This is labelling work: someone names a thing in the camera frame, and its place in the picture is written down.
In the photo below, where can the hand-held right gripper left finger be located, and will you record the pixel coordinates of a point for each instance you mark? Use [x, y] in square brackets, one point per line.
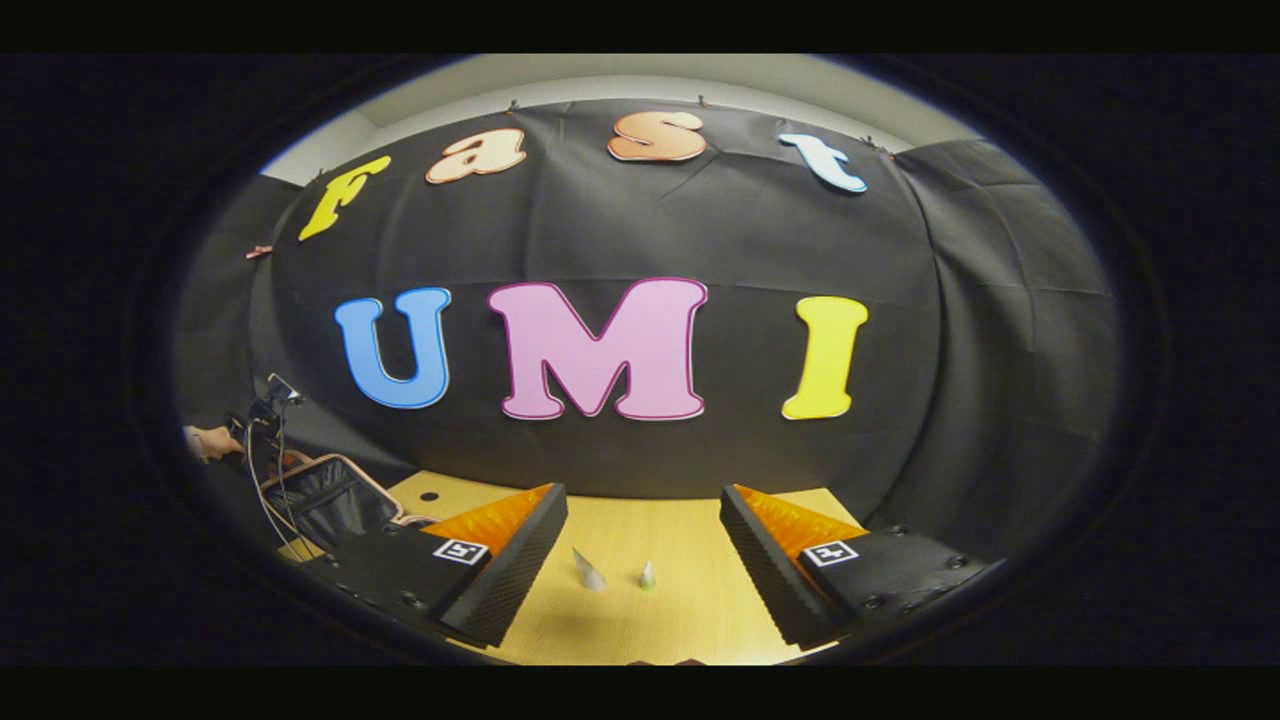
[515, 565]

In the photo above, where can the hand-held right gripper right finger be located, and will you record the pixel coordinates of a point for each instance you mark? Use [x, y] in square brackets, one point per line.
[765, 570]

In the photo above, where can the small pale green tube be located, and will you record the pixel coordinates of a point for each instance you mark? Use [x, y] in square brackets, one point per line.
[647, 576]

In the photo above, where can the black backdrop cloth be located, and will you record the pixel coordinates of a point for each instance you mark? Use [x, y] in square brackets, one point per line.
[700, 230]

